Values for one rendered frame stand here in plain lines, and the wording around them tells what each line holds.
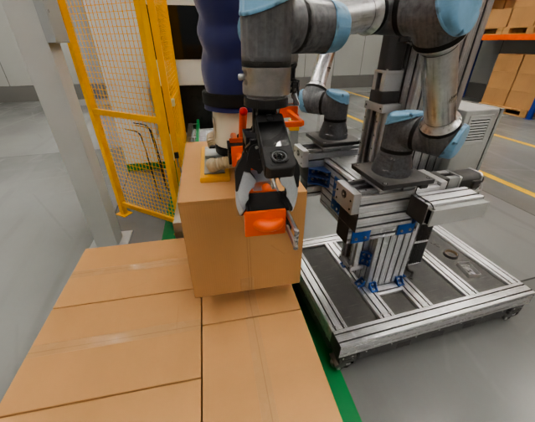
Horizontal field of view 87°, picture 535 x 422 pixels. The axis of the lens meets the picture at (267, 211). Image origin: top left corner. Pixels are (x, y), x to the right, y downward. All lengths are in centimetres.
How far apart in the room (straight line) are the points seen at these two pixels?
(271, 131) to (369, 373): 151
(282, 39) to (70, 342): 120
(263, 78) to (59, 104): 193
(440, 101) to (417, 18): 25
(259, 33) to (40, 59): 191
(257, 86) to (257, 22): 8
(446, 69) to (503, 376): 161
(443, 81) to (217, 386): 110
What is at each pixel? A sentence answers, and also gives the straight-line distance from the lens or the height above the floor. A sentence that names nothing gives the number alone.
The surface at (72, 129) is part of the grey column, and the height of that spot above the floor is 99.
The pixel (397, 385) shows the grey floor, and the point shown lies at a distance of 179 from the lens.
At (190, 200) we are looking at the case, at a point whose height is 107.
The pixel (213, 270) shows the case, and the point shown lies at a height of 80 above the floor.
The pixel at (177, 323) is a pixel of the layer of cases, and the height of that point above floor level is 54.
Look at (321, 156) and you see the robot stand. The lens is 155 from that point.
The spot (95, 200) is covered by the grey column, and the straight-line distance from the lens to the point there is 248.
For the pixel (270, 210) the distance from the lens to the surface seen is 49.
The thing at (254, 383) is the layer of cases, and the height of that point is 54.
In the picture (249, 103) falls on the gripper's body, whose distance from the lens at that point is 47.
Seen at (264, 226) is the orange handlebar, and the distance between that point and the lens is 49.
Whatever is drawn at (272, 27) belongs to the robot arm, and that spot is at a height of 150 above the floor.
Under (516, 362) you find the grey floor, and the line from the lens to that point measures 218.
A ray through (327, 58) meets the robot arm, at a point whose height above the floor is 140.
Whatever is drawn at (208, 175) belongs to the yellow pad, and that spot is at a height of 109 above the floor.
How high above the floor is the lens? 148
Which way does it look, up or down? 31 degrees down
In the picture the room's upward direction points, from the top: straight up
